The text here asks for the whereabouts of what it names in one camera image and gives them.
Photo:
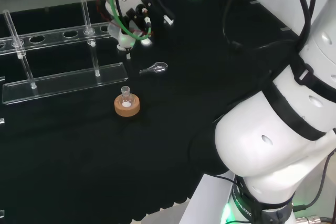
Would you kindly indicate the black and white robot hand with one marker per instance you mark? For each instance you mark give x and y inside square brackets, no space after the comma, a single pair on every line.
[136,11]

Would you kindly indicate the clear acrylic funnel stand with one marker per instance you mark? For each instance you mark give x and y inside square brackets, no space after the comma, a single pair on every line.
[63,83]

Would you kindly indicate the small white clip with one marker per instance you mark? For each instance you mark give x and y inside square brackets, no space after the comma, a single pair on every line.
[168,20]

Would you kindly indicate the small glass round-bottom flask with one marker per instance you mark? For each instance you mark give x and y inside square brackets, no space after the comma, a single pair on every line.
[126,99]

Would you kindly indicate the black bench cloth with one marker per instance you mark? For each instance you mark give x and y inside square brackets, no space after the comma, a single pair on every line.
[105,155]

